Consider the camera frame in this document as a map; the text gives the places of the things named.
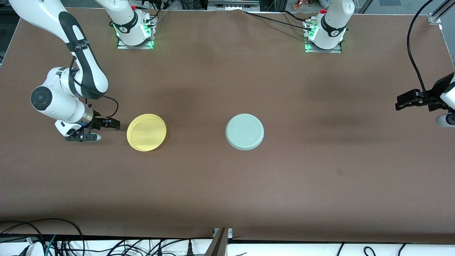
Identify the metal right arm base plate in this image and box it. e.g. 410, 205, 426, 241
117, 16, 155, 50

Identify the long black table cable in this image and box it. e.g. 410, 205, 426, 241
243, 10, 313, 31

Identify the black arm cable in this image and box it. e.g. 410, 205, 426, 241
407, 0, 436, 96
70, 56, 119, 120

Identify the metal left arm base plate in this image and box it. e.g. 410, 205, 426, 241
305, 18, 343, 54

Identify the short black table cable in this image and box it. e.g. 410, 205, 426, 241
283, 10, 310, 22

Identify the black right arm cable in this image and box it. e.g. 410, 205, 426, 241
70, 56, 119, 120

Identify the teal cable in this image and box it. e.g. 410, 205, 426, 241
44, 235, 57, 256

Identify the pale green plate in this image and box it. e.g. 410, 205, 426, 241
225, 113, 265, 151

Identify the aluminium profile beam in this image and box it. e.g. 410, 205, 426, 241
204, 228, 233, 256

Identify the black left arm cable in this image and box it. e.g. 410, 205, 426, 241
407, 0, 436, 96

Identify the black looped cable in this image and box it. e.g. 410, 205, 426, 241
0, 218, 86, 256

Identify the grey electronics box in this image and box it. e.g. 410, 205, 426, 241
207, 0, 261, 11

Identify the yellow plate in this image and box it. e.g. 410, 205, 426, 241
127, 113, 167, 152

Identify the brown table cover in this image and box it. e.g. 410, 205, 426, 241
0, 7, 455, 244

